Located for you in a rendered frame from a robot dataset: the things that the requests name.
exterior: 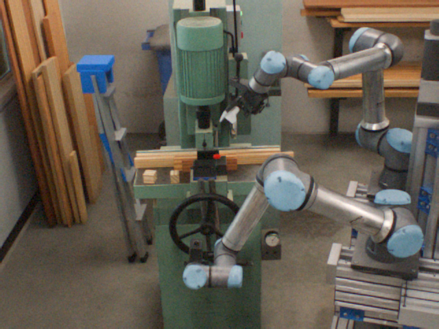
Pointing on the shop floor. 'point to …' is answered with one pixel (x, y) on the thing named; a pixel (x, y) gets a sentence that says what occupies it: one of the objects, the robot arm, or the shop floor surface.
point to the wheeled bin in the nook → (162, 39)
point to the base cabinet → (201, 304)
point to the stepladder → (88, 68)
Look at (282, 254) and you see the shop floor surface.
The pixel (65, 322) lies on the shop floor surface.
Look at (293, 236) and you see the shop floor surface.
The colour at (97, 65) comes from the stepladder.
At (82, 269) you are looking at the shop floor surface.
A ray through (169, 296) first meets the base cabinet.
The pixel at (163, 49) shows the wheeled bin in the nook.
